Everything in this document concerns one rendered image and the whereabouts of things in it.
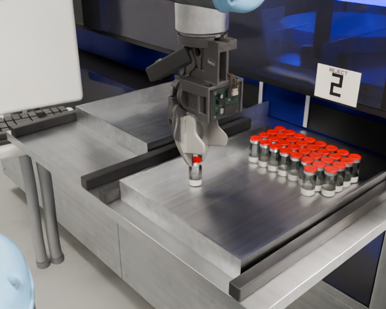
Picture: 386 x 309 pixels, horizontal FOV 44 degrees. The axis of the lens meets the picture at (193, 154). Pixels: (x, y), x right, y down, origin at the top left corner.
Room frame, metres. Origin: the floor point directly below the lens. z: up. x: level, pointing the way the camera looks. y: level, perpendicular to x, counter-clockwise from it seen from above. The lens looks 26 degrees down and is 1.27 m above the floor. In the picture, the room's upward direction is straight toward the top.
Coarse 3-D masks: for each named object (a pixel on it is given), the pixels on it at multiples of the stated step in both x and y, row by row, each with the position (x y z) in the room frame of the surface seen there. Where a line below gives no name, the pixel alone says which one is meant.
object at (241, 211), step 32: (256, 128) 0.85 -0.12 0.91; (224, 160) 0.78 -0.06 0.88; (128, 192) 0.63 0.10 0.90; (160, 192) 0.66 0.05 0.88; (192, 192) 0.66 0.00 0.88; (224, 192) 0.66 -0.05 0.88; (256, 192) 0.66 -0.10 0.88; (288, 192) 0.66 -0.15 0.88; (352, 192) 0.61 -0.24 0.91; (160, 224) 0.57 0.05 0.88; (192, 224) 0.57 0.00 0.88; (224, 224) 0.57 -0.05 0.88; (256, 224) 0.57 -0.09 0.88; (288, 224) 0.57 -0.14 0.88; (224, 256) 0.47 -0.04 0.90; (256, 256) 0.47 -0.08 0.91
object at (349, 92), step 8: (320, 64) 0.82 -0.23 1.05; (320, 72) 0.82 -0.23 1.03; (328, 72) 0.81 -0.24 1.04; (336, 72) 0.80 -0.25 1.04; (344, 72) 0.78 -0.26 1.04; (352, 72) 0.77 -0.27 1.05; (320, 80) 0.82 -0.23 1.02; (328, 80) 0.81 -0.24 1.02; (336, 80) 0.79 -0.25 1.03; (344, 80) 0.78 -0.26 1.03; (352, 80) 0.77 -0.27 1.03; (320, 88) 0.82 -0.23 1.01; (328, 88) 0.80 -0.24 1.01; (336, 88) 0.79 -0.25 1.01; (344, 88) 0.78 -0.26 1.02; (352, 88) 0.77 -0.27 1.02; (320, 96) 0.82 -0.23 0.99; (328, 96) 0.80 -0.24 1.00; (336, 96) 0.79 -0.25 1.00; (344, 96) 0.78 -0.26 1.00; (352, 96) 0.77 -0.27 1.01; (352, 104) 0.77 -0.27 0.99
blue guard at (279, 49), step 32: (96, 0) 1.38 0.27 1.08; (128, 0) 1.26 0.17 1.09; (160, 0) 1.16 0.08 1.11; (288, 0) 0.88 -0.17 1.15; (320, 0) 0.83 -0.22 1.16; (352, 0) 0.79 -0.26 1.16; (384, 0) 0.75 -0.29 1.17; (128, 32) 1.27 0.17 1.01; (160, 32) 1.17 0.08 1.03; (256, 32) 0.94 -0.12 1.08; (288, 32) 0.88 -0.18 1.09; (320, 32) 0.83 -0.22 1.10; (352, 32) 0.78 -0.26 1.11; (384, 32) 0.74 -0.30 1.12; (256, 64) 0.93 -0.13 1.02; (288, 64) 0.88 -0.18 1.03; (352, 64) 0.78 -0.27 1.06; (384, 64) 0.74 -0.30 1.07
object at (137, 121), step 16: (112, 96) 1.03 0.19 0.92; (128, 96) 1.06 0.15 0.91; (144, 96) 1.09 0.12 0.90; (160, 96) 1.12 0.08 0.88; (80, 112) 0.96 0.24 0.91; (96, 112) 1.00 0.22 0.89; (112, 112) 1.02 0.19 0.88; (128, 112) 1.02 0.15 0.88; (144, 112) 1.02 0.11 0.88; (160, 112) 1.02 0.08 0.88; (240, 112) 0.94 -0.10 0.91; (256, 112) 0.98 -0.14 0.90; (96, 128) 0.91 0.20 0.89; (112, 128) 0.86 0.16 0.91; (128, 128) 0.93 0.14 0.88; (144, 128) 0.93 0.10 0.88; (160, 128) 0.93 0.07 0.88; (128, 144) 0.82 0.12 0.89; (144, 144) 0.78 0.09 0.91; (160, 144) 0.80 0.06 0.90
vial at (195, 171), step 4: (196, 164) 0.68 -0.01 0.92; (200, 164) 0.68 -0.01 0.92; (192, 168) 0.68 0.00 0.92; (196, 168) 0.68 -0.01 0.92; (200, 168) 0.68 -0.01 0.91; (192, 172) 0.68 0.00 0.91; (196, 172) 0.68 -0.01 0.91; (200, 172) 0.68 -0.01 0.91; (192, 176) 0.68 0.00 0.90; (196, 176) 0.68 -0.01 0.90; (200, 176) 0.68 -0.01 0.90; (192, 180) 0.68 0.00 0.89; (196, 180) 0.68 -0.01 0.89; (200, 180) 0.68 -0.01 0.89; (192, 184) 0.68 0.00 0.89; (196, 184) 0.68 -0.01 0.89; (200, 184) 0.68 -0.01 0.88
